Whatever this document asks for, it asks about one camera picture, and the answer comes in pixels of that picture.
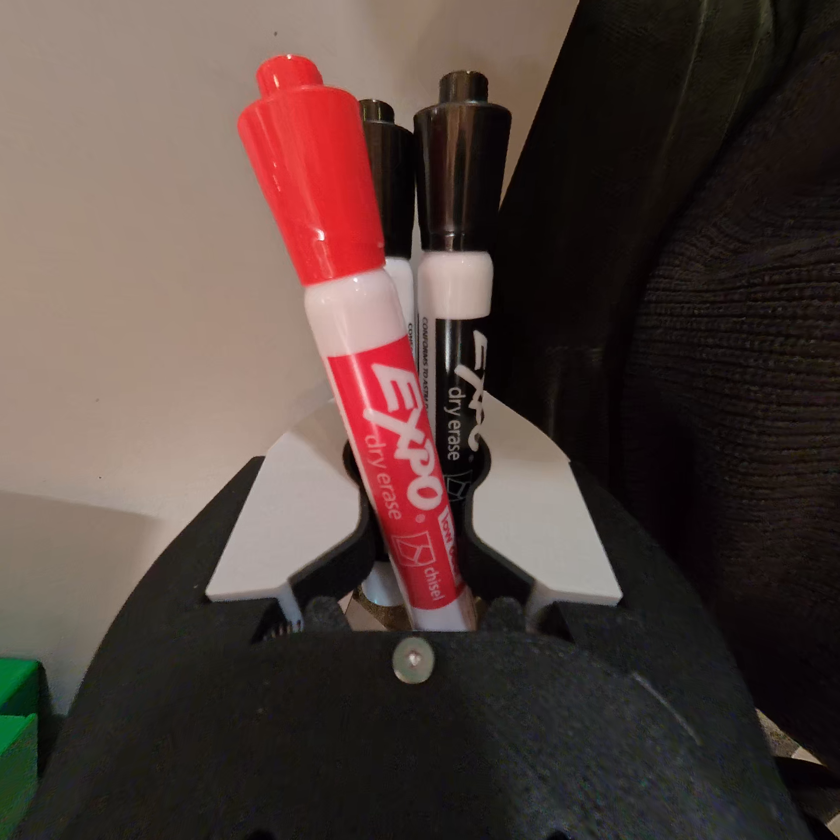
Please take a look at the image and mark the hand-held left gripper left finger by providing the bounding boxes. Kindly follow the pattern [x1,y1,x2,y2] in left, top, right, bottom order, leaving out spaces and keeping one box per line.
[205,408,368,605]

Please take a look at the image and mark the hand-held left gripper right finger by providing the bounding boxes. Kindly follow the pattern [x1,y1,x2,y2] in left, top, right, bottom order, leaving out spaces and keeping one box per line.
[462,400,623,608]

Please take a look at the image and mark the red dry erase marker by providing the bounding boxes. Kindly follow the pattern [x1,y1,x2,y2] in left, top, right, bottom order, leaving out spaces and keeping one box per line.
[236,54,476,632]

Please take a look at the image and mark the green plastic bin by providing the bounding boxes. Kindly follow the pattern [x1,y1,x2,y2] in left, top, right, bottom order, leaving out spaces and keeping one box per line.
[0,656,50,824]

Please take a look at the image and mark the black dry erase marker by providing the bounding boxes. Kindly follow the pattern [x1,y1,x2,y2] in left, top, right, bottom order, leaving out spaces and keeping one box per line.
[356,98,421,610]
[412,71,514,559]

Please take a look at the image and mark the grey desk with wooden edge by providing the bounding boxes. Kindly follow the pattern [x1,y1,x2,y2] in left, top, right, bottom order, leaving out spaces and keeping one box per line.
[0,0,581,729]

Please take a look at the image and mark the person's black clothing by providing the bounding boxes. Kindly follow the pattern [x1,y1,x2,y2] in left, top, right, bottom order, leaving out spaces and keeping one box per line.
[489,0,840,795]

